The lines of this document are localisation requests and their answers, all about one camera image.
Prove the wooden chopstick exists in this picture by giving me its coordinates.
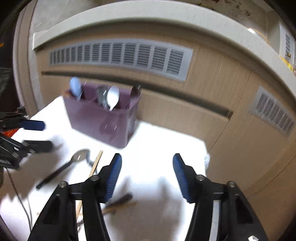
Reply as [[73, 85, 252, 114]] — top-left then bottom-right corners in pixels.
[[76, 151, 103, 219]]

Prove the light blue plastic rice paddle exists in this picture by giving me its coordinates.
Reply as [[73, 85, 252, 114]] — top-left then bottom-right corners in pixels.
[[69, 77, 82, 101]]

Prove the metal spoon with white tip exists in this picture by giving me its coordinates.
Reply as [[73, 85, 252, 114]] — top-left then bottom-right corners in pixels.
[[96, 85, 108, 109]]

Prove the white textured table cloth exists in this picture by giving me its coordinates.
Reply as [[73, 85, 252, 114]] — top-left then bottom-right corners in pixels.
[[1, 97, 209, 240]]

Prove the purple plastic utensil holder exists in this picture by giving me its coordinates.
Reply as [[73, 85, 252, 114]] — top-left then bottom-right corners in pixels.
[[63, 83, 141, 149]]

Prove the wooden cabinet front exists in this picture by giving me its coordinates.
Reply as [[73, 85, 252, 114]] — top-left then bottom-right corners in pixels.
[[36, 22, 296, 241]]

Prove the dark ladle in holder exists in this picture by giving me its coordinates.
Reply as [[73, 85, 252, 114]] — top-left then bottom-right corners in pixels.
[[125, 85, 141, 109]]

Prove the small grey vent grille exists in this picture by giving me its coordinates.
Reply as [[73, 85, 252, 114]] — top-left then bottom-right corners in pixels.
[[249, 86, 295, 137]]

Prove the long grey vent grille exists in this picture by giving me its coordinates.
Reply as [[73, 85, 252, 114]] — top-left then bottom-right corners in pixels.
[[49, 38, 193, 82]]

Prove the white speckled countertop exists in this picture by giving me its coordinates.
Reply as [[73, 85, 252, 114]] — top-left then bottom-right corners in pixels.
[[32, 1, 295, 94]]

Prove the dark handled utensil on cloth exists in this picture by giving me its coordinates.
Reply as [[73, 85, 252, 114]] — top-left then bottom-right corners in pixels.
[[102, 193, 137, 215]]

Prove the black handled metal spoon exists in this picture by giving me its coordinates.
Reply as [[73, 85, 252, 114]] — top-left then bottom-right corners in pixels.
[[36, 149, 90, 190]]

